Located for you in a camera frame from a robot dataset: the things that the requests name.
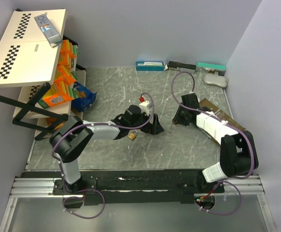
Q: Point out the orange snack bag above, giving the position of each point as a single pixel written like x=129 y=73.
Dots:
x=52 y=124

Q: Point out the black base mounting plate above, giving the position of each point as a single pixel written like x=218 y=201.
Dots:
x=134 y=186

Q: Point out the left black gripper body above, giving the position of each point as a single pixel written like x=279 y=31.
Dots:
x=148 y=128

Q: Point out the blue flat box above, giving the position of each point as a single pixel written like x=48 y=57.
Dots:
x=151 y=66

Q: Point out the blue doritos chip bag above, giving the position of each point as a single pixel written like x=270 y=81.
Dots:
x=84 y=99

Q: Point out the black frame white shelf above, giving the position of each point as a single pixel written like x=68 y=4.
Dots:
x=28 y=113

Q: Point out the black flat box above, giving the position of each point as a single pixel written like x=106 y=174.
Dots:
x=181 y=67

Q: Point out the grey white pouch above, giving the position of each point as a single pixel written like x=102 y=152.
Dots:
x=217 y=80

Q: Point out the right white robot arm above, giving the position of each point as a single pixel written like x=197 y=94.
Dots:
x=238 y=155

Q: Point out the brown foil package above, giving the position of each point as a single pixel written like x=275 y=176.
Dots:
x=220 y=116

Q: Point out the short shackle brass padlock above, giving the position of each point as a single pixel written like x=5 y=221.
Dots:
x=133 y=135

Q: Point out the checkerboard calibration board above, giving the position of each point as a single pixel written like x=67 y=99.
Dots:
x=26 y=57

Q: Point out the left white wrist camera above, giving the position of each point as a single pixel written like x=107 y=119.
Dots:
x=145 y=106

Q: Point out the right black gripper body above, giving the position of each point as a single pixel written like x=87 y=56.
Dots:
x=180 y=117

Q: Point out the teal flat box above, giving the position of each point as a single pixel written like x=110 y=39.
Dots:
x=211 y=68

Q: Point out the stacked orange snack boxes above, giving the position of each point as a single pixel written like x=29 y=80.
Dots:
x=66 y=66

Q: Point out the silver blue carton box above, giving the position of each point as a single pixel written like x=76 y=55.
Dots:
x=49 y=30

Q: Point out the orange green snack box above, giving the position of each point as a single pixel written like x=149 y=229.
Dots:
x=59 y=93

